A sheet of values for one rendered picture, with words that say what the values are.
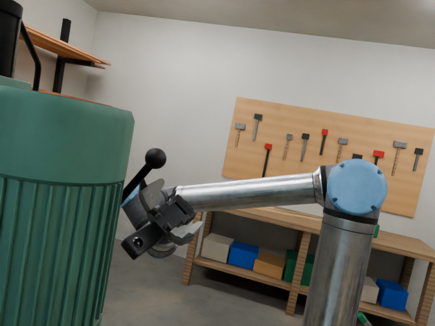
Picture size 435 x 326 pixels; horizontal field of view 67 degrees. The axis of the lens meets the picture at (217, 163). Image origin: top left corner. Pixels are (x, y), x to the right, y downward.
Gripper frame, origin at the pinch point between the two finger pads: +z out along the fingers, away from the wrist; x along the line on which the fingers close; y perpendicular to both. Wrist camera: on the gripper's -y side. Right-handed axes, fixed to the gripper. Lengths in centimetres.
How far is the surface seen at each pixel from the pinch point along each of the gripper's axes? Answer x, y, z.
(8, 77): -24.5, -9.2, 19.3
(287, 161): -3, 195, -231
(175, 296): 17, 23, -257
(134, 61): -213, 157, -249
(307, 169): 18, 203, -226
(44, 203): -3.8, -15.5, 23.9
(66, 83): -237, 81, -263
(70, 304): 5.0, -19.9, 15.6
